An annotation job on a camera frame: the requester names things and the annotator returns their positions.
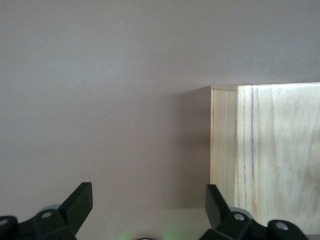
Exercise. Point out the brown table mat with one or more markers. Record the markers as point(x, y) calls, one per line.
point(100, 87)

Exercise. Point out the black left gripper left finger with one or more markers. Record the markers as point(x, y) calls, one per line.
point(60, 222)

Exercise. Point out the light wooden cabinet box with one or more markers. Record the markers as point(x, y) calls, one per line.
point(280, 150)

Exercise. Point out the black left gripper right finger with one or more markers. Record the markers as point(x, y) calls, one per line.
point(237, 227)

